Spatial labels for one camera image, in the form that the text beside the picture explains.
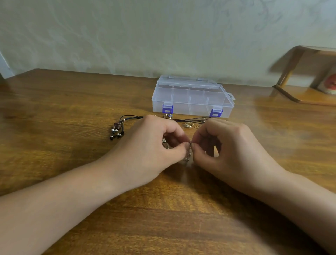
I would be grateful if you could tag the wooden shelf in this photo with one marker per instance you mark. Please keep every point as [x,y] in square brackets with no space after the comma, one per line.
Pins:
[309,93]

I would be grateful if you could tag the person's right hand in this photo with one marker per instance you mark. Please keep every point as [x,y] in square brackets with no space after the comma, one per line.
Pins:
[239,155]

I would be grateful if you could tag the person's left forearm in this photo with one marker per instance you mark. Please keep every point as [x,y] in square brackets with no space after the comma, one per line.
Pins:
[50,210]

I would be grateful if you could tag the white printed mug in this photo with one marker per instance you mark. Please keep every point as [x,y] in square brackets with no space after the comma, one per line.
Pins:
[332,83]

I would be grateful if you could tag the person's left hand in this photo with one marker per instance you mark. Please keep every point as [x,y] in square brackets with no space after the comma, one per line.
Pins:
[144,152]

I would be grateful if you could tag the clear plastic organizer box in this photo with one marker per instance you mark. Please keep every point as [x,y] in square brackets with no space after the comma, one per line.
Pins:
[193,97]

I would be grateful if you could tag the person's right forearm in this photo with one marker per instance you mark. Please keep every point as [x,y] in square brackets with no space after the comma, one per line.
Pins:
[312,215]

